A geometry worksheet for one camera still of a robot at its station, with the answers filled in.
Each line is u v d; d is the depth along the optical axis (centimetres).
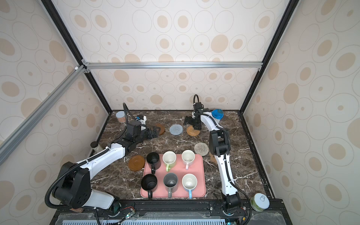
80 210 71
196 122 94
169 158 87
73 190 42
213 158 92
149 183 81
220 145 66
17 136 53
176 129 107
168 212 73
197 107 89
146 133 76
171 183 81
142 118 77
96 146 89
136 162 91
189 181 81
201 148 97
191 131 106
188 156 89
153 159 88
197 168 87
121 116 110
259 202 72
